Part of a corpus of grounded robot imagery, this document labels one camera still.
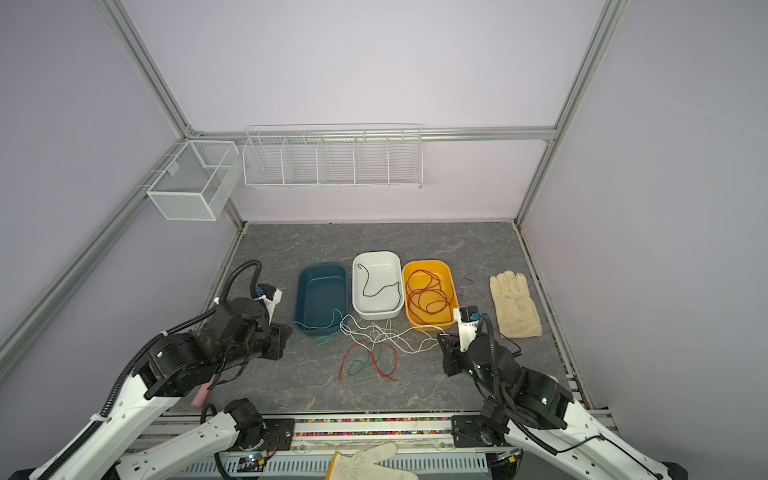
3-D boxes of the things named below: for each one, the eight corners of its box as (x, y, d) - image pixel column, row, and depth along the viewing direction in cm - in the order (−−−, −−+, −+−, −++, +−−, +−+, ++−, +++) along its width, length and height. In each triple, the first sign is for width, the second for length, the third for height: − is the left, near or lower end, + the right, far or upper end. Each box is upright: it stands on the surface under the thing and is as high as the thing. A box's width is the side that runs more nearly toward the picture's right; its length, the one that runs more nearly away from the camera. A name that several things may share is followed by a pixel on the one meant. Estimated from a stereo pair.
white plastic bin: (349, 322, 96) (346, 313, 91) (356, 262, 111) (354, 251, 106) (403, 322, 96) (403, 313, 91) (402, 262, 111) (402, 251, 106)
